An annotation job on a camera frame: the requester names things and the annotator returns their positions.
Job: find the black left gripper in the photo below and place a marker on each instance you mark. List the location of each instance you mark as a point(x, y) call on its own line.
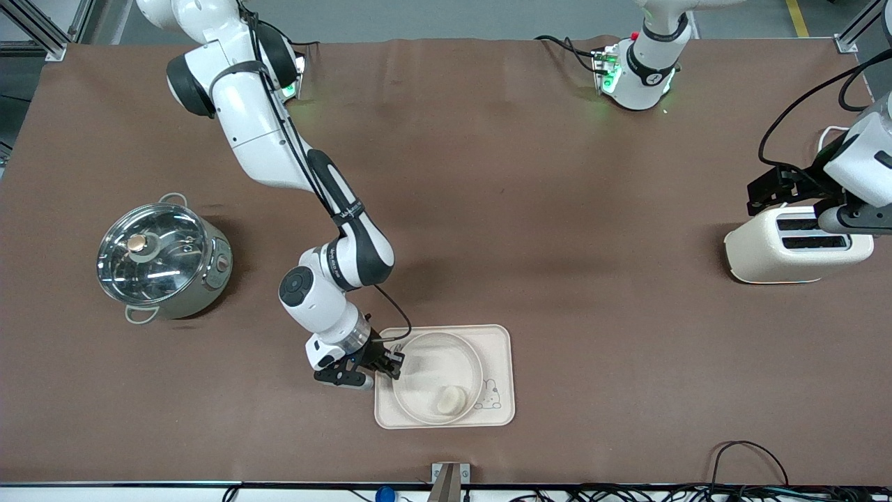
point(791, 183)

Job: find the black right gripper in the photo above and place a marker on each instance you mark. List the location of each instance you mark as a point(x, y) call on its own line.
point(371, 355)

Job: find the cream round plate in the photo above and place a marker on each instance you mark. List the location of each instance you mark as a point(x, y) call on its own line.
point(432, 362)

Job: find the white steamed bun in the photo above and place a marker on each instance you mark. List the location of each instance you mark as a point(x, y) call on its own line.
point(451, 399)

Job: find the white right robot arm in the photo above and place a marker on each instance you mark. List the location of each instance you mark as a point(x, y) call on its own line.
point(258, 132)

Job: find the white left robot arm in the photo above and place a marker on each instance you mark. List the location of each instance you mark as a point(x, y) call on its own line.
point(644, 77)

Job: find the white two-slot toaster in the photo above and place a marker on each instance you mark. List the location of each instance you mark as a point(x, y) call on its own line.
point(780, 261)

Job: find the beige rabbit print tray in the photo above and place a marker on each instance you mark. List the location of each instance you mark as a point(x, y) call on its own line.
point(498, 348)

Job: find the blue round cap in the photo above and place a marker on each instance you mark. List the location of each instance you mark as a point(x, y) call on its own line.
point(385, 495)

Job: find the steel pot with glass lid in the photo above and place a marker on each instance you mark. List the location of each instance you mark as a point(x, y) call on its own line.
point(217, 273)

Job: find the brown table mat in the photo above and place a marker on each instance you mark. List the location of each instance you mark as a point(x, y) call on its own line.
point(557, 209)

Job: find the glass pot lid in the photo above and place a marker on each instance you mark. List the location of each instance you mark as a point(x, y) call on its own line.
point(167, 272)

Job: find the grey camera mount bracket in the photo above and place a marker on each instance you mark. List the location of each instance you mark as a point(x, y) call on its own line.
point(449, 481)

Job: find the aluminium frame strut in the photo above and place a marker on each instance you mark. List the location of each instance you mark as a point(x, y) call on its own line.
point(80, 21)
point(52, 50)
point(847, 43)

